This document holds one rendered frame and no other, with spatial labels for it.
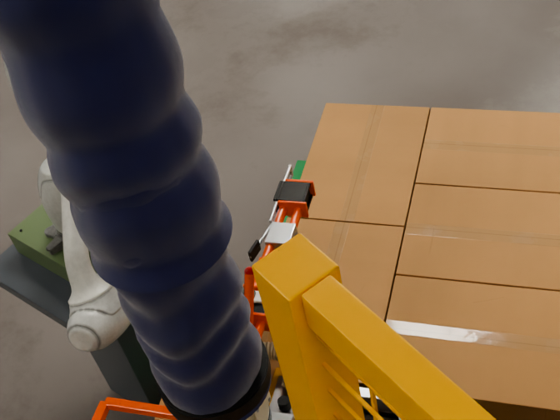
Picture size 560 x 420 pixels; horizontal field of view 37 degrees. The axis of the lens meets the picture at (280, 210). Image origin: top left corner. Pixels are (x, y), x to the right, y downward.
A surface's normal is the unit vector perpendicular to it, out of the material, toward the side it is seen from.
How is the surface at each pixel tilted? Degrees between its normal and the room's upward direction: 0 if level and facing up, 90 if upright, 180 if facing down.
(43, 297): 0
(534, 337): 0
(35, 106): 83
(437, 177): 0
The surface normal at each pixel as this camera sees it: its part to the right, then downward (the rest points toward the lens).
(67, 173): -0.64, 0.44
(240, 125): -0.16, -0.69
